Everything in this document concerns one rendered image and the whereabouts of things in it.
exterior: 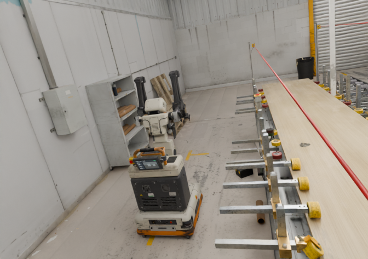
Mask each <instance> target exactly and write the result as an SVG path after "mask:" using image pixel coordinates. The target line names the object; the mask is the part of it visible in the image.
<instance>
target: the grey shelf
mask: <svg viewBox="0 0 368 259"><path fill-rule="evenodd" d="M113 84H115V85H116V88H121V90H122V91H121V92H120V93H118V95H117V96H114V95H113V91H112V90H113V89H112V85H113ZM85 88H86V91H87V94H88V98H89V101H90V104H91V108H92V110H93V114H94V117H95V120H96V124H97V128H98V130H99V133H100V137H101V140H102V144H103V147H104V150H105V153H106V157H107V160H108V163H109V166H110V170H113V169H112V166H123V165H130V166H131V164H130V163H129V158H130V157H133V154H134V152H135V151H136V150H137V149H140V148H145V147H146V146H147V145H148V148H151V147H150V144H149V141H148V137H147V133H146V128H145V127H144V126H143V125H142V126H137V125H136V127H134V128H133V129H132V130H131V131H130V132H129V133H128V134H127V135H124V132H123V126H124V125H126V124H128V125H130V126H131V125H132V124H133V123H134V124H136V120H135V119H134V117H137V115H138V113H137V107H138V106H139V100H138V97H137V92H136V88H135V84H134V79H133V75H132V73H130V74H124V75H120V76H114V77H110V78H107V79H104V80H101V81H98V82H95V83H92V84H89V85H86V86H85ZM130 104H132V105H135V106H136V108H135V109H134V110H132V111H130V112H129V113H127V114H126V115H124V116H123V117H121V118H120V117H119V114H118V110H117V108H118V107H120V106H122V107H123V106H128V105H130Z"/></svg>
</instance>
